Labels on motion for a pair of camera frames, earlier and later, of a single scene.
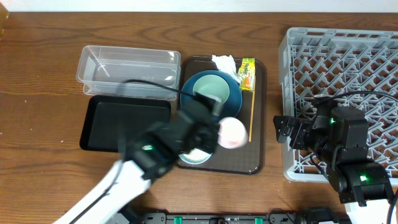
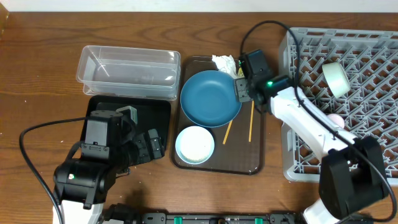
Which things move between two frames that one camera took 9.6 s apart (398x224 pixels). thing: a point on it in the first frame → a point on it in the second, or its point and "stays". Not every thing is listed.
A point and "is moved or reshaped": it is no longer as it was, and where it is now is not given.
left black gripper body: [207, 142] → [142, 154]
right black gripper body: [305, 130] → [244, 91]
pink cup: [232, 133] is moved or reshaped
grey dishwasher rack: [359, 69] stays
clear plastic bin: [129, 71] stays
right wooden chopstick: [252, 112] stays
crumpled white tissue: [226, 63] stays
